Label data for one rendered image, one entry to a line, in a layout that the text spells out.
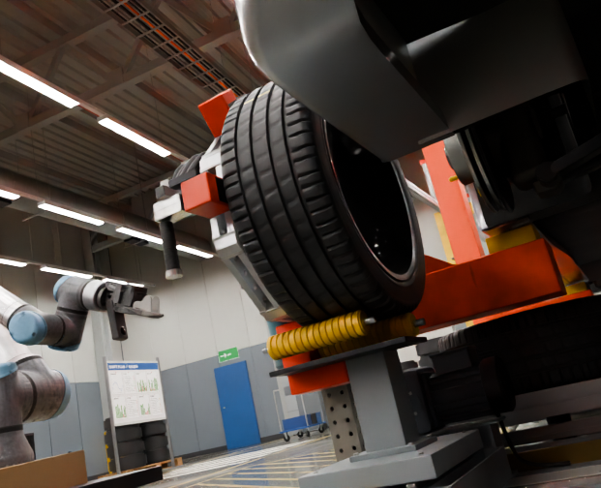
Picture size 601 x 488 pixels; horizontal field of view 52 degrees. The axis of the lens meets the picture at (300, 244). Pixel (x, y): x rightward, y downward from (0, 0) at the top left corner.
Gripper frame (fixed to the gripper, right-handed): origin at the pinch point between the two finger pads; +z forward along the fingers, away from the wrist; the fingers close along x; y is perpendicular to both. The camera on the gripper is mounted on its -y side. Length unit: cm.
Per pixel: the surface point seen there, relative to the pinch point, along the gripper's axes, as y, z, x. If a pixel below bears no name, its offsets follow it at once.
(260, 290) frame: 12.3, 35.4, -10.0
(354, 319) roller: 10, 61, -13
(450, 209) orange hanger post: 87, 21, 242
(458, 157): 50, 75, -5
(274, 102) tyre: 53, 39, -27
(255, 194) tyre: 32, 40, -30
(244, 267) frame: 16.9, 32.7, -15.3
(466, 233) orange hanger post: 73, 34, 241
